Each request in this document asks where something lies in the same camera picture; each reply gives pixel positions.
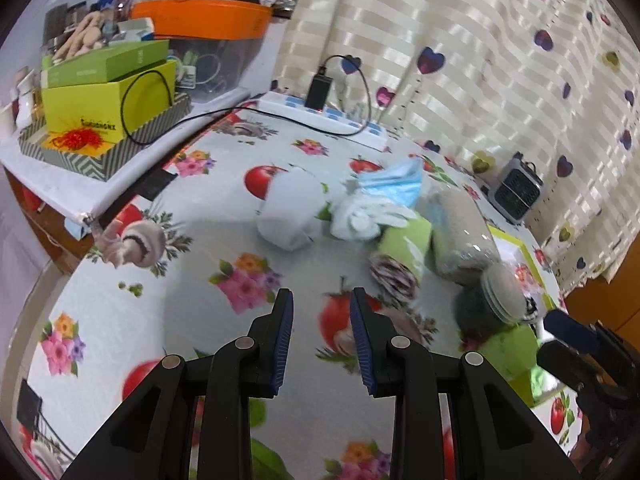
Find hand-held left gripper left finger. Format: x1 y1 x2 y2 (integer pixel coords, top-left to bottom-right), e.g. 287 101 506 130
62 288 296 480

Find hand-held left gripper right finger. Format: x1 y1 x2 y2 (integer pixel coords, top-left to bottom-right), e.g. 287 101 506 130
349 286 582 480

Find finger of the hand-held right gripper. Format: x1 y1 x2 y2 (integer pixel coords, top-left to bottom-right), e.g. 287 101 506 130
544 308 622 362
536 339 609 397

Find green-edged white box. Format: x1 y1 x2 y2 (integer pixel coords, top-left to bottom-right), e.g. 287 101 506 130
487 224 568 408

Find wooden wardrobe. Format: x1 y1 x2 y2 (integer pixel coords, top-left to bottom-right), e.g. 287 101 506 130
565 240 640 333

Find green tissue pack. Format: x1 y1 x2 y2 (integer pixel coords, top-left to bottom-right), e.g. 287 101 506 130
480 327 558 406

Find white green striped sock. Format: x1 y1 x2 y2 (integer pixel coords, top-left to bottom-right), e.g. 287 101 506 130
330 195 418 245

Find fruit print tablecloth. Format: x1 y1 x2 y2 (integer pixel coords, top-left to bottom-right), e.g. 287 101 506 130
10 95 601 480

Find white rolled cloth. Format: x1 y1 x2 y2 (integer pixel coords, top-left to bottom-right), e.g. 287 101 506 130
256 169 328 252

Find clear jar of grain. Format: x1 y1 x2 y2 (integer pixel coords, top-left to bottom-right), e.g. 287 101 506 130
422 187 501 288

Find grey mini heater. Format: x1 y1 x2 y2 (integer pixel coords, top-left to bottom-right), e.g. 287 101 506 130
492 152 545 223

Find blue face mask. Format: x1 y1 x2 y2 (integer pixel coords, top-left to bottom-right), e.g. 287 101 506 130
345 157 426 211

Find white blue power strip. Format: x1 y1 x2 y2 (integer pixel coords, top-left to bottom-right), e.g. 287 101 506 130
257 91 396 153

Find white shelf board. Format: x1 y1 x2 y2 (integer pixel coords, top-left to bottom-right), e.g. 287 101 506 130
0 87 253 223

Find black charger adapter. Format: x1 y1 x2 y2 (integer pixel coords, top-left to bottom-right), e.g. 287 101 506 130
306 75 334 111

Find brown wooden cabinet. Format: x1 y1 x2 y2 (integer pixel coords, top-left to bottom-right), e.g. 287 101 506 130
5 167 76 276

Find chevron pattern box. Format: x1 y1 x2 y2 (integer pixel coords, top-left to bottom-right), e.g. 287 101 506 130
19 92 193 182

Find clear storage bin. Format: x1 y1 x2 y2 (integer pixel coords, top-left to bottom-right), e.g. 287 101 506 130
167 37 253 106

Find heart print curtain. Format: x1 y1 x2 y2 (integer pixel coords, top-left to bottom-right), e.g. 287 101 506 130
272 0 640 291

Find yellow-green box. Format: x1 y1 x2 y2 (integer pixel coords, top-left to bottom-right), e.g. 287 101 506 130
41 60 178 145

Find orange box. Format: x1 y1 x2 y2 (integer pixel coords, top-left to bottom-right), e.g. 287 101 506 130
129 0 274 41

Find flat green box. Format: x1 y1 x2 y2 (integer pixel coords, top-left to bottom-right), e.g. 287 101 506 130
41 40 171 88

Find white blue carton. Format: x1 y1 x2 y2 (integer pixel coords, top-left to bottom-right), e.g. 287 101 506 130
116 16 157 45

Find beige plush toy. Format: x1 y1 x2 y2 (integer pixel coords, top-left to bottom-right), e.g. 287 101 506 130
52 10 115 61

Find thin black cable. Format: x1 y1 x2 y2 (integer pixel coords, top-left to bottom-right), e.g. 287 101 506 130
121 54 372 147

